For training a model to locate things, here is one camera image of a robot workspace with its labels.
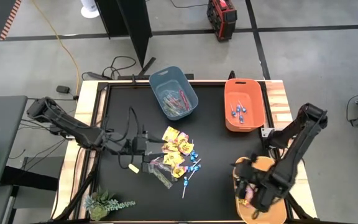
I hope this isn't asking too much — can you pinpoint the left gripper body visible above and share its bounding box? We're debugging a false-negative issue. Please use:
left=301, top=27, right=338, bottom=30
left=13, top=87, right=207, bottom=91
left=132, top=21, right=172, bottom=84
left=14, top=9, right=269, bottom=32
left=125, top=133, right=155, bottom=156

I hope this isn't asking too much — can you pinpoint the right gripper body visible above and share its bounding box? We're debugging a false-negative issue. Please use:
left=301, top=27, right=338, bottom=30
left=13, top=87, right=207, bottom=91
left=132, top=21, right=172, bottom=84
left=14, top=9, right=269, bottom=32
left=232, top=155, right=262, bottom=191

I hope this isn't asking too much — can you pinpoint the red candy stick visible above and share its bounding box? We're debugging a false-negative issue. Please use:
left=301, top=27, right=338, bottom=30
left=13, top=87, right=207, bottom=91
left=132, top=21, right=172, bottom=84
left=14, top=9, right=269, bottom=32
left=178, top=89, right=191, bottom=111

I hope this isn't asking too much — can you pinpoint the blue-grey plastic bin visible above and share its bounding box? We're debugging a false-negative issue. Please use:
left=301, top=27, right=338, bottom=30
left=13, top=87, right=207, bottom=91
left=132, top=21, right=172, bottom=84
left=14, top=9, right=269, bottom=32
left=149, top=65, right=199, bottom=121

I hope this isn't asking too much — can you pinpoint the yellow plastic bin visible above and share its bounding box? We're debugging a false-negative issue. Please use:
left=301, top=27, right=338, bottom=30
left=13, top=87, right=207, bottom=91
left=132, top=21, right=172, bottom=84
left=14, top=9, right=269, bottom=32
left=232, top=156, right=288, bottom=224

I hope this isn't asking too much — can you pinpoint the black partition foot bar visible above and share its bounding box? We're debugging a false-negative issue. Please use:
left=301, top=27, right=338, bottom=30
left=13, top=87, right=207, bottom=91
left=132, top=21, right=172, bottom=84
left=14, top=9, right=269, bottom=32
left=117, top=73, right=195, bottom=81

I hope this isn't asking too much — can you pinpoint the artificial succulent plant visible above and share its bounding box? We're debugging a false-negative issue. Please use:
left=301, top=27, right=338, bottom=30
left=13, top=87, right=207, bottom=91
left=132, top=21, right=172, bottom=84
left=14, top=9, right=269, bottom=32
left=83, top=185, right=137, bottom=222

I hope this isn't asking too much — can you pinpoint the orange plastic bin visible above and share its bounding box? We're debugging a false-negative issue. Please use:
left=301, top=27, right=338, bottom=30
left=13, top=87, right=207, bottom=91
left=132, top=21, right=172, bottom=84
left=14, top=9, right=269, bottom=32
left=223, top=78, right=266, bottom=133

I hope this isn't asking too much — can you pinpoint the black power strip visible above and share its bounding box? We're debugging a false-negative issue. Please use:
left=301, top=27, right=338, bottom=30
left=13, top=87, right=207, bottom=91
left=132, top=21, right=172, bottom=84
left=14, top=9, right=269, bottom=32
left=81, top=71, right=113, bottom=81

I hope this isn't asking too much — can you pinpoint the black partition panel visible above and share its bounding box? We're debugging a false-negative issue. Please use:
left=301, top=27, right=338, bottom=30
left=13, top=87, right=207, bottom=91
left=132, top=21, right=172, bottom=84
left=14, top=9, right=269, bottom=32
left=94, top=0, right=157, bottom=77

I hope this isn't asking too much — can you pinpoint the grey side table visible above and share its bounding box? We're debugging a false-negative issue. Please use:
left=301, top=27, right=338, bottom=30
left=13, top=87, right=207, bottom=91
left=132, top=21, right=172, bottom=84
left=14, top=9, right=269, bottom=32
left=0, top=95, right=29, bottom=191

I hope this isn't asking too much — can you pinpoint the red black power station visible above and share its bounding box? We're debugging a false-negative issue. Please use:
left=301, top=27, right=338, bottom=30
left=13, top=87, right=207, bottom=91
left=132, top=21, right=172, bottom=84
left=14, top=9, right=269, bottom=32
left=206, top=0, right=239, bottom=43

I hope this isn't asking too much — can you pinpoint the white fan base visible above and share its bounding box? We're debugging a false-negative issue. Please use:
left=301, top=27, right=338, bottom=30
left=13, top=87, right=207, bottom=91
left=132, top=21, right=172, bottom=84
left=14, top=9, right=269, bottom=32
left=80, top=0, right=101, bottom=19

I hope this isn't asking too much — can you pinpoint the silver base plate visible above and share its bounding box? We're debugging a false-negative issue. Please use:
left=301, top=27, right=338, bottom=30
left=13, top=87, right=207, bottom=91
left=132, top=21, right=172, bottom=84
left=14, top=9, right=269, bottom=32
left=260, top=126, right=275, bottom=138

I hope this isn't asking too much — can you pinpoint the black table frame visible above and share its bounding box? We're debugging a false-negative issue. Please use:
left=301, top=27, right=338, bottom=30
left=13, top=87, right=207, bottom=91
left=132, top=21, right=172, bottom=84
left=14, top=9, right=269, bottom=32
left=89, top=80, right=275, bottom=223

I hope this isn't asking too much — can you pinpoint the black floor cable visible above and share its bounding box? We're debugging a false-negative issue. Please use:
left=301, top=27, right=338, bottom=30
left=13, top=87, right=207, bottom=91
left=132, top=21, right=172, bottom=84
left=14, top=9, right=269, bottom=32
left=101, top=55, right=137, bottom=79

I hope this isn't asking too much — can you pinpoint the yellow cable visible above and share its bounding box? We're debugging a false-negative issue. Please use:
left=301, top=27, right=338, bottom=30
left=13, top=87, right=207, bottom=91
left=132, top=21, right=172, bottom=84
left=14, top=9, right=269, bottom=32
left=30, top=0, right=81, bottom=96

